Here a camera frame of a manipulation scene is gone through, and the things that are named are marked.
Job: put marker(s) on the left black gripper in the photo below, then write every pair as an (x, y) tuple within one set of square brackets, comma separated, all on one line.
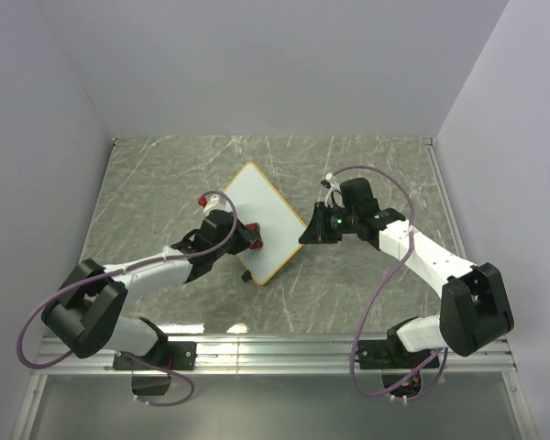
[(245, 238)]

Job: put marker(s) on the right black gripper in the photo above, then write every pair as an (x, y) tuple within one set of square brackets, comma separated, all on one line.
[(317, 232)]

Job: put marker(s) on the red heart-shaped eraser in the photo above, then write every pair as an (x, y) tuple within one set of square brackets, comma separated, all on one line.
[(256, 241)]

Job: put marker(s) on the yellow framed whiteboard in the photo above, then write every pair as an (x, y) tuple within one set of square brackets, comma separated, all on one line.
[(257, 200)]

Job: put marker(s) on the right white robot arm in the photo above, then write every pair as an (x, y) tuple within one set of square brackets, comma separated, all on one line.
[(474, 305)]

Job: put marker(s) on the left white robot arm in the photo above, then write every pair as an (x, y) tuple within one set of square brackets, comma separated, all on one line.
[(88, 318)]

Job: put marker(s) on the right black whiteboard foot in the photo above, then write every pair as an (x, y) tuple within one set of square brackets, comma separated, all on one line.
[(246, 277)]

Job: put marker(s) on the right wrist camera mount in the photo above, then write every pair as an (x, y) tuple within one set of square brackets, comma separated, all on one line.
[(333, 196)]

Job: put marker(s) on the aluminium mounting rail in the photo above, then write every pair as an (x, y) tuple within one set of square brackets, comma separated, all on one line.
[(292, 354)]

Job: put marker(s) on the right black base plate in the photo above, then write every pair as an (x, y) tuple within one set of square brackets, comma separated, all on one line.
[(390, 354)]

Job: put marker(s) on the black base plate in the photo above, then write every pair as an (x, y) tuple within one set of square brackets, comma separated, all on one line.
[(390, 354), (169, 355)]

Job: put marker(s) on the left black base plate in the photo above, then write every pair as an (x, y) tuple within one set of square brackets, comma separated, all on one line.
[(169, 355)]

